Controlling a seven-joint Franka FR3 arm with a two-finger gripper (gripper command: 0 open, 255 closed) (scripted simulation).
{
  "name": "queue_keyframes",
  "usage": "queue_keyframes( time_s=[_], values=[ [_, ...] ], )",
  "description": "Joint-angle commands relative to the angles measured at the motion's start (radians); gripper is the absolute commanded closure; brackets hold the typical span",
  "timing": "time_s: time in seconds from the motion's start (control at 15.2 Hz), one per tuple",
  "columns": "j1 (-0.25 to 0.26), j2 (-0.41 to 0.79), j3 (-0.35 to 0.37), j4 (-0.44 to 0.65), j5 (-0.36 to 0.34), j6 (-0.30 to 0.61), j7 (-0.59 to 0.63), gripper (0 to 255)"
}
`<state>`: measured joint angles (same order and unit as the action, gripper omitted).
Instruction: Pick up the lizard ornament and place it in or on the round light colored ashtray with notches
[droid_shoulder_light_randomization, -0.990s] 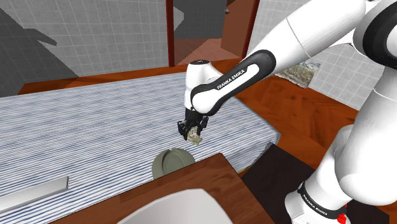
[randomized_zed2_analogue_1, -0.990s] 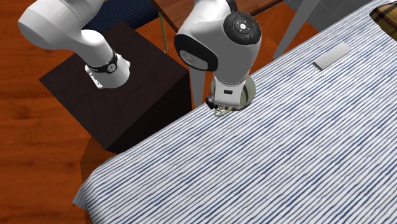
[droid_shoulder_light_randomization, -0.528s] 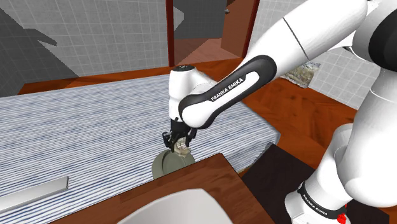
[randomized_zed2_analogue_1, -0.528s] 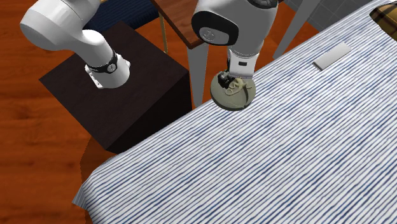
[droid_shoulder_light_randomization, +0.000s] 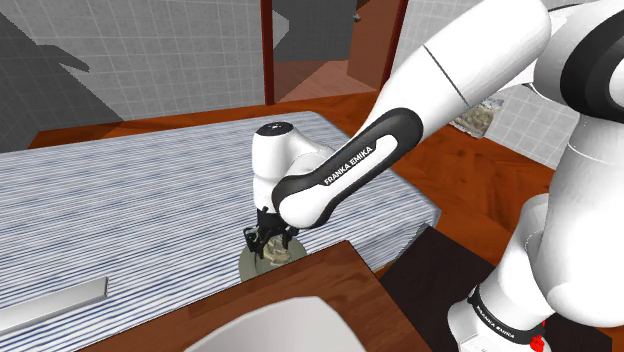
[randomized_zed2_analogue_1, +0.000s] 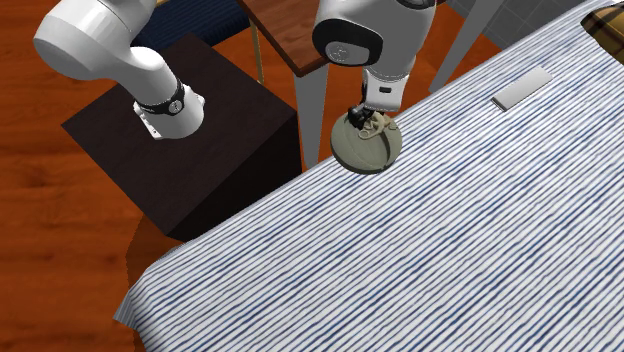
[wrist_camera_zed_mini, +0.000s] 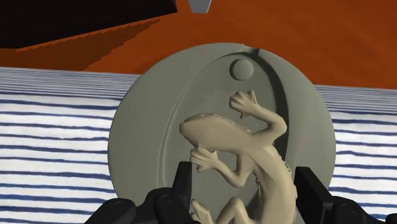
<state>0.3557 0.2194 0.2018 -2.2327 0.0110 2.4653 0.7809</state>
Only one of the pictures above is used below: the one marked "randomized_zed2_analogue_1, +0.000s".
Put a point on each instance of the dark robot stand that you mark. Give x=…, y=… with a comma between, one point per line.
x=214, y=141

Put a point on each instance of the bed with blue striped cover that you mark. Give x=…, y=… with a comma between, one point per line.
x=414, y=253

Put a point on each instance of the chair with dark blue seat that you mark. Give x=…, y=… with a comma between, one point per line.
x=195, y=19

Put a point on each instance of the brown table with grey legs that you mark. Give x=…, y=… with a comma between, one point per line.
x=287, y=29

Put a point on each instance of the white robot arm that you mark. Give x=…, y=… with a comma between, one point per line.
x=107, y=44

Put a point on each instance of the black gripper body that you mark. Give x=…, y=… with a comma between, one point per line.
x=358, y=116

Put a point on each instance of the grey flat remote control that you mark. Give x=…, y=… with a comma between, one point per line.
x=520, y=89

